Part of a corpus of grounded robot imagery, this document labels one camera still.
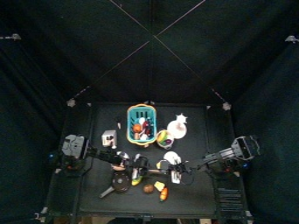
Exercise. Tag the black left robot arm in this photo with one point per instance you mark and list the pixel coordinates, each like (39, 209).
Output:
(99, 154)

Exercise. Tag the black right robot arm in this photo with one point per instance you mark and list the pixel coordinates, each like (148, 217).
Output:
(222, 154)

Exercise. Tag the large white plate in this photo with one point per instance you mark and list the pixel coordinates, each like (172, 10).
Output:
(176, 129)

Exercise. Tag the yellow-green toy corn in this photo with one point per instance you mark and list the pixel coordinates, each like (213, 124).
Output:
(136, 181)

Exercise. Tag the black toy frying pan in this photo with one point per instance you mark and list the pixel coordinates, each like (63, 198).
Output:
(119, 182)

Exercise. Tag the tan toy bread roll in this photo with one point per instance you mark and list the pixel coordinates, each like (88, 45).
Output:
(118, 168)

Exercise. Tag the brown toy ball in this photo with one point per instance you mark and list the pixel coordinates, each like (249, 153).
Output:
(148, 188)

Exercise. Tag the yellow toy cheese wedge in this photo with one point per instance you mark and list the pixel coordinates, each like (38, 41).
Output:
(159, 185)

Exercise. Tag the orange toy carrot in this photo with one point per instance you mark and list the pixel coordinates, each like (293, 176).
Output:
(163, 194)

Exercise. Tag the yellow-green bowl with toy fruit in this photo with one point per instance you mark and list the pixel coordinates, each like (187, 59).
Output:
(164, 138)

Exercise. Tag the teal basket with orange rim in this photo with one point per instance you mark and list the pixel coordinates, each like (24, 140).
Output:
(132, 137)

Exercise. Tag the orange toy fruit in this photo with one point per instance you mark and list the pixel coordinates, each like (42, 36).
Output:
(136, 128)

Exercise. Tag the white toy toaster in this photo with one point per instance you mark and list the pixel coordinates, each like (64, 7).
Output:
(108, 138)

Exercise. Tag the red toy bottle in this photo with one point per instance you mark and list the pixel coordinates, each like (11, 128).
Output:
(146, 125)

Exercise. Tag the small black toy utensil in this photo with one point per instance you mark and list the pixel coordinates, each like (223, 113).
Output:
(118, 121)

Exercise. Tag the white text label sticker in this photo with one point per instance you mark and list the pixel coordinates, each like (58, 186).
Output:
(230, 199)

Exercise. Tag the grey frame corner bracket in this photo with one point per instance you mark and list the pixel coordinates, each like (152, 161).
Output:
(226, 106)
(291, 38)
(71, 102)
(15, 37)

